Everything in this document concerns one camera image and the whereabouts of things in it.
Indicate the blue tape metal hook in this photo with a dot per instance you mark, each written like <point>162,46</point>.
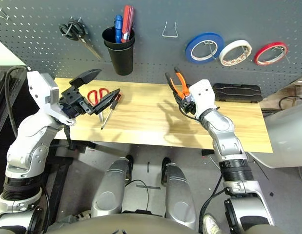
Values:
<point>211,51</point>

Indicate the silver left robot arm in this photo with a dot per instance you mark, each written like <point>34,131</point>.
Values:
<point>28,136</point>

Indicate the short black floor tape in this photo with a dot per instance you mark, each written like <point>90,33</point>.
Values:
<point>148,167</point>

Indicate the black plastic cup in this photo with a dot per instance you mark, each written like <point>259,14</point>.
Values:
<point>121,61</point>

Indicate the blue tape roll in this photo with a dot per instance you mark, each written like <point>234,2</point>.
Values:
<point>187,51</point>

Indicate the grey robot torso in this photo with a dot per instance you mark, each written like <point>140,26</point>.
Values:
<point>121,225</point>

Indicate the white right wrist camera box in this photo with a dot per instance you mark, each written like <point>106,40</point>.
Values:
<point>202,95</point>

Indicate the white tape metal hook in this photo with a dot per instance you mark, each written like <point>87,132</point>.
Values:
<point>246,53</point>

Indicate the grey metal pegboard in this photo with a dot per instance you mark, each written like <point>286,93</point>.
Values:
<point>153,61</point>

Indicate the red tape roll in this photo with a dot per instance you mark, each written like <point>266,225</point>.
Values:
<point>256,57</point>

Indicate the silver right robot leg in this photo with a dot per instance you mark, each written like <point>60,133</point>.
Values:
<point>180,195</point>

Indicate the white tape roll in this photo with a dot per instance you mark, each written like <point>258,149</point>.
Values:
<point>222,56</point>

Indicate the black white sneaker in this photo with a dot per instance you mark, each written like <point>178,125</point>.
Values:
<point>82,215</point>

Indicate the empty double prong hook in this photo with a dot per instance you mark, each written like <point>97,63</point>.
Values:
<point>5,16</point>

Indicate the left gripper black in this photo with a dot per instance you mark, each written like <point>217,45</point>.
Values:
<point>74,102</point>

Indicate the black table leg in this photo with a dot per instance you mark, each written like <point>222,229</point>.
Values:
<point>60,175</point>

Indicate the aluminium black equipment case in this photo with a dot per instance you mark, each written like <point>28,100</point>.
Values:
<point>16,83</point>

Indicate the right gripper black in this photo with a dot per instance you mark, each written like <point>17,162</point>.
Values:
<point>188,107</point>

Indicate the white rounded plastic shell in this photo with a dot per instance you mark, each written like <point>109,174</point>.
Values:
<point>282,136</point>

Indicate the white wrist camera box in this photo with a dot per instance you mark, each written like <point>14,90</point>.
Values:
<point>202,95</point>
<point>39,90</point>

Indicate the orange black screwdriver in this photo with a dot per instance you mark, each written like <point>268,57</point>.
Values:
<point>115,104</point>

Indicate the black flat tool case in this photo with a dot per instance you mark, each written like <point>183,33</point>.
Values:
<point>236,93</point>

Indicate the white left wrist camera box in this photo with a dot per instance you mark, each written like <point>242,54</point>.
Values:
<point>39,90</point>

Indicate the long black floor tape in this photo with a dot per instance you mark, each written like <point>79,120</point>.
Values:
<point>148,187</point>

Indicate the silver left robot leg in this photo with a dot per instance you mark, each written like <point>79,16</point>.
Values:
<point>106,192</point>

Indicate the scissors metal hook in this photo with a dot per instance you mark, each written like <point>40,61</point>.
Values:
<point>69,26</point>

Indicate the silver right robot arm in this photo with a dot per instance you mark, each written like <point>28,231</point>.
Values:
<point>221,131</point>

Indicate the orange black pliers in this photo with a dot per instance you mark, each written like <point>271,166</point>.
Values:
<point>182,83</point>

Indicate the silver robot leg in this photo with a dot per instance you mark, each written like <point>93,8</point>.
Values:
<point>106,192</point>
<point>180,195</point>

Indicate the red tape metal hook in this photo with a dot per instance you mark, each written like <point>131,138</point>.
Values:
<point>285,54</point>

